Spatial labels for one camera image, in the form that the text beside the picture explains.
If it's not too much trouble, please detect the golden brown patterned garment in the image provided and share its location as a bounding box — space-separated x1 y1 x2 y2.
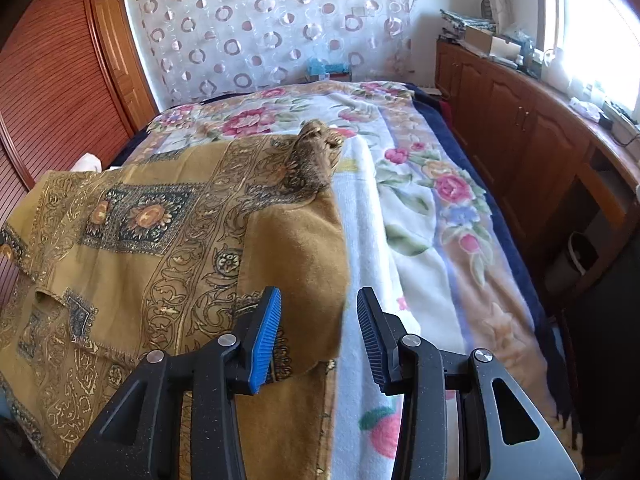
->
1 120 348 479

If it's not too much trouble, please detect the white strawberry flower garment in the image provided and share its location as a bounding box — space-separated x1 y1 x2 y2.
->
331 138 464 479

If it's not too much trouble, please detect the floral bed quilt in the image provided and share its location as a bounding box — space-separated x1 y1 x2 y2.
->
122 81 572 419

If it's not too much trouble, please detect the long wooden cabinet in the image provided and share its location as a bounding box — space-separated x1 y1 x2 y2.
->
435 39 639 295

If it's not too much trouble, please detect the red wooden wardrobe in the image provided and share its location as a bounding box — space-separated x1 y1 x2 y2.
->
1 0 158 218

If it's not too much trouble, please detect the cardboard box on cabinet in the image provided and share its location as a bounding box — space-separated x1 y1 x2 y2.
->
462 26 521 61

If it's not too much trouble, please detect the blue tissue box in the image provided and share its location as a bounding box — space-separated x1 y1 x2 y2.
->
306 58 352 81

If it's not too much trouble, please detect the stack of papers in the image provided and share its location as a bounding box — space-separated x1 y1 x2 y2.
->
439 9 497 36

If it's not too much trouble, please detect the white circle-patterned curtain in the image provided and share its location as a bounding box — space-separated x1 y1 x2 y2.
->
127 0 414 110

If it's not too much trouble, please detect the window with wooden frame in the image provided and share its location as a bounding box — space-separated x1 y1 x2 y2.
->
539 0 639 120

